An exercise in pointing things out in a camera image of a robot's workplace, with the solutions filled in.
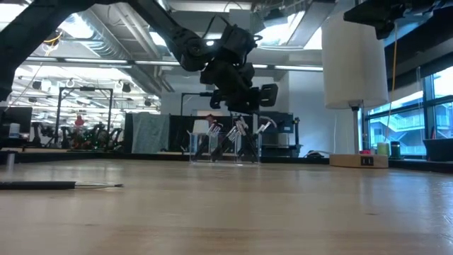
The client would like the dark-framed window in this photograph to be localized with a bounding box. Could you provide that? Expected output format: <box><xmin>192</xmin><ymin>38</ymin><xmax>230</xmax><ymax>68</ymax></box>
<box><xmin>364</xmin><ymin>67</ymin><xmax>453</xmax><ymax>157</ymax></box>

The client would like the grey cloth partition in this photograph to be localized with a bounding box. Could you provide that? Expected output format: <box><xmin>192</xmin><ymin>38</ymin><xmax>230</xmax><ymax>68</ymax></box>
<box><xmin>131</xmin><ymin>112</ymin><xmax>171</xmax><ymax>154</ymax></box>

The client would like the black bin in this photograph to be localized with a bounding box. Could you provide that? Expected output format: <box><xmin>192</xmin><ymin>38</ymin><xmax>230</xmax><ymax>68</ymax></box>
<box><xmin>423</xmin><ymin>137</ymin><xmax>453</xmax><ymax>163</ymax></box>

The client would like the coiled cable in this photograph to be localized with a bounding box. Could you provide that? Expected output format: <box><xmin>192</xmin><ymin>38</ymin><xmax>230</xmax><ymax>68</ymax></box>
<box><xmin>303</xmin><ymin>149</ymin><xmax>331</xmax><ymax>159</ymax></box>

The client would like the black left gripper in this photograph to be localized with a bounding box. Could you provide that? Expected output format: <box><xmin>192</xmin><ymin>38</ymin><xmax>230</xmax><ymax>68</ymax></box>
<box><xmin>200</xmin><ymin>58</ymin><xmax>279</xmax><ymax>114</ymax></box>

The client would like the black aluminium table frame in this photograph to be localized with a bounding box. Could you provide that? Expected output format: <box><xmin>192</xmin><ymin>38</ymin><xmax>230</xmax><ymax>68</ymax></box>
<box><xmin>0</xmin><ymin>150</ymin><xmax>453</xmax><ymax>174</ymax></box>

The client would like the black equipment cart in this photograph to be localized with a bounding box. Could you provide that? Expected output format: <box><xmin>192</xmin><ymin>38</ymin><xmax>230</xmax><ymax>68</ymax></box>
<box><xmin>261</xmin><ymin>111</ymin><xmax>302</xmax><ymax>157</ymax></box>

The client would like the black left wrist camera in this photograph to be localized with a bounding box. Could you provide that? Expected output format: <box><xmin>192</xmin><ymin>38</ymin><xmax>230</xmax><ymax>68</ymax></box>
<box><xmin>219</xmin><ymin>23</ymin><xmax>258</xmax><ymax>57</ymax></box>

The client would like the black metal frame rig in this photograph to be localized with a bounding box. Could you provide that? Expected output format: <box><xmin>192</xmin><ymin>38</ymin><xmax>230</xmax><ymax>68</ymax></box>
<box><xmin>55</xmin><ymin>86</ymin><xmax>114</xmax><ymax>148</ymax></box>

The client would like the hanging yellow cable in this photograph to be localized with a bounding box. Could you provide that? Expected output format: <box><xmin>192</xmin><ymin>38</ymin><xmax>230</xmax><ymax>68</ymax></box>
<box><xmin>384</xmin><ymin>23</ymin><xmax>398</xmax><ymax>142</ymax></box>

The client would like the yellow ceiling cable reel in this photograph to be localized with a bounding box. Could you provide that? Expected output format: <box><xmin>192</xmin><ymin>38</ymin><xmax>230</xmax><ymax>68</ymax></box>
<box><xmin>44</xmin><ymin>30</ymin><xmax>64</xmax><ymax>47</ymax></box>

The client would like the clear acrylic brush holder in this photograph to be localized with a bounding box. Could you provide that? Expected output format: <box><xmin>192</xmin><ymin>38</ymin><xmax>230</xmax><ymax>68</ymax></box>
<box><xmin>188</xmin><ymin>130</ymin><xmax>262</xmax><ymax>164</ymax></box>

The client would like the thin brown-handled makeup brush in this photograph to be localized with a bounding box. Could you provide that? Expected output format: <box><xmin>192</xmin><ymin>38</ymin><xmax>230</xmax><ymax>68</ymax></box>
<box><xmin>0</xmin><ymin>180</ymin><xmax>124</xmax><ymax>191</ymax></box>

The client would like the small white background lampshade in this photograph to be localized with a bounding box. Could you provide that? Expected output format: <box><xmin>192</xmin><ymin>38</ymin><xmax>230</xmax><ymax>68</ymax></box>
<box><xmin>192</xmin><ymin>119</ymin><xmax>210</xmax><ymax>135</ymax></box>

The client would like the black computer monitor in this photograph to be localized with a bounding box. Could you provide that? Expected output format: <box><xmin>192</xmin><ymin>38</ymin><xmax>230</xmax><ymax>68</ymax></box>
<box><xmin>0</xmin><ymin>106</ymin><xmax>33</xmax><ymax>137</ymax></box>

